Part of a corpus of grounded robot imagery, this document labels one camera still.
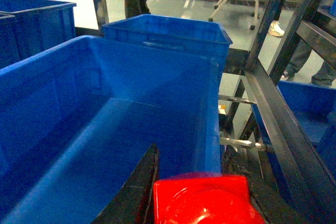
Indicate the blue crate right lower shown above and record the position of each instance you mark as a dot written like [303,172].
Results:
[314,109]

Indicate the blue crate behind bin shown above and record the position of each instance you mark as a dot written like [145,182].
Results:
[186,35]

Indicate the large blue bin upper shelf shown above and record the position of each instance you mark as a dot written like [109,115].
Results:
[77,118]

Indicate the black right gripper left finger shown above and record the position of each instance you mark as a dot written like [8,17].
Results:
[134,201]

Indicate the red toy block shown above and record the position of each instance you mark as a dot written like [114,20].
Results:
[204,197]

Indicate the dark blue crate far left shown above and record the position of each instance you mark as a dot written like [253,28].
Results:
[29,27]

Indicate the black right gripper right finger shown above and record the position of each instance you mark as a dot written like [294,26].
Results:
[268,203]

